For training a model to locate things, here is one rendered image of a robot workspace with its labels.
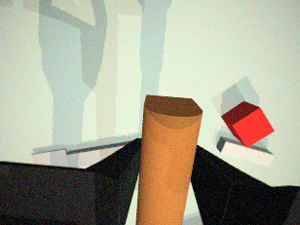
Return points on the red cube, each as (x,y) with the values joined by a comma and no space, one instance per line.
(247,123)

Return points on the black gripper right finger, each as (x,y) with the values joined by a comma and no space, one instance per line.
(227,196)

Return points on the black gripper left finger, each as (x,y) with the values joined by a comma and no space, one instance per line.
(98,195)

